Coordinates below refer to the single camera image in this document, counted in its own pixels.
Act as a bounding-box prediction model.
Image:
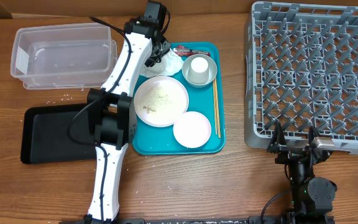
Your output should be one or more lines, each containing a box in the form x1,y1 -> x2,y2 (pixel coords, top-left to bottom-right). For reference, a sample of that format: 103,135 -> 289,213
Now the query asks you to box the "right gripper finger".
308,126 -> 321,146
267,120 -> 287,153

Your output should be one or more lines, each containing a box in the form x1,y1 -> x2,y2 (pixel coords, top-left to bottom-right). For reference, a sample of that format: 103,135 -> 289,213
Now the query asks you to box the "white napkin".
139,49 -> 184,78

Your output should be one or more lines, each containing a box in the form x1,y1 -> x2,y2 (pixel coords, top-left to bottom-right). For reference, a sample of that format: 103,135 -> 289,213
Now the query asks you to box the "red sauce packet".
173,45 -> 211,57

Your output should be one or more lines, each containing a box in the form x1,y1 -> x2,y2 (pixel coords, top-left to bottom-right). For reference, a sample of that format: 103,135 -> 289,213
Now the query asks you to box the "white cup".
188,56 -> 209,85

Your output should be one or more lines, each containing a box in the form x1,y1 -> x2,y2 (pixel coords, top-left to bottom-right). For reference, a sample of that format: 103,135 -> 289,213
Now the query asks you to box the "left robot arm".
82,1 -> 170,223

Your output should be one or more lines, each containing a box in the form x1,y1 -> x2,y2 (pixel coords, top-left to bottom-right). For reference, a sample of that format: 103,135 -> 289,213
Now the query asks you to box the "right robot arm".
260,121 -> 337,224

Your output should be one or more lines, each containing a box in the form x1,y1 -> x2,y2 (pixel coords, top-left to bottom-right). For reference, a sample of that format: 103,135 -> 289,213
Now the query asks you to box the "grey dishwasher rack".
244,1 -> 358,154

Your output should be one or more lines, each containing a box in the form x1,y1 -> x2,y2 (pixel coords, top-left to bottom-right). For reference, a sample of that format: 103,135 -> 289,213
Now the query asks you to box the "large white plate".
134,77 -> 190,128

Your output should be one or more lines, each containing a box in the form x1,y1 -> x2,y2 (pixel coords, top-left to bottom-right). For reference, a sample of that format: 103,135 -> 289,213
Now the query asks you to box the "grey bowl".
181,54 -> 218,88

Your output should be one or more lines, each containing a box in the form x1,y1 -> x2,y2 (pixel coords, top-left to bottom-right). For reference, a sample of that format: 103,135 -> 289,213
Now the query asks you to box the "wooden chopstick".
213,79 -> 218,135
215,78 -> 221,139

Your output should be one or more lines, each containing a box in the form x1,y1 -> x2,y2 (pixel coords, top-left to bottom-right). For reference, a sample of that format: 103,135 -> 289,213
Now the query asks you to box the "clear plastic bin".
10,22 -> 117,90

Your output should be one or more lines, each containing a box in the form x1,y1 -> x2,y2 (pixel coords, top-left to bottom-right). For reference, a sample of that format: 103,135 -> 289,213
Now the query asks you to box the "small pink plate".
173,111 -> 212,149

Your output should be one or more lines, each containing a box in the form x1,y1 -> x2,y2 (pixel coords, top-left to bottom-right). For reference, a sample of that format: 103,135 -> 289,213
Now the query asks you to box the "teal serving tray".
133,42 -> 226,156

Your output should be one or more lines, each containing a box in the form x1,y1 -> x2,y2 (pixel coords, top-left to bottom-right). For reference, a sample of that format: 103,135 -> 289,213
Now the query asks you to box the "black tray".
20,103 -> 96,164

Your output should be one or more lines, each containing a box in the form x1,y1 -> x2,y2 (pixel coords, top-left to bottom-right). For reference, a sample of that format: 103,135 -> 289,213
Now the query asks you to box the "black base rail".
59,216 -> 335,224

